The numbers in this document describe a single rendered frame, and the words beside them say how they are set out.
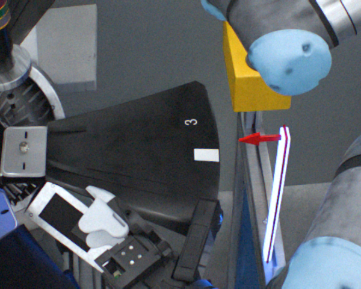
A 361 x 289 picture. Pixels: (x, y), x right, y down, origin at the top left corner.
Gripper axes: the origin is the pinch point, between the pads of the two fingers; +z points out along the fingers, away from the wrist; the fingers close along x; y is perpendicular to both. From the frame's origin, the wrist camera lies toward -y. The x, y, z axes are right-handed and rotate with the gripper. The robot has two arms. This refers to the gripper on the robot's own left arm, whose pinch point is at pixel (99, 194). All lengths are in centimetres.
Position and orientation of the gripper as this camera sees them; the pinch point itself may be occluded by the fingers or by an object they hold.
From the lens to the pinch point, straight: 99.5
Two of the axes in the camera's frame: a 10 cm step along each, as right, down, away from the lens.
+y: -7.4, 5.9, -3.2
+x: 1.0, 5.6, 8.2
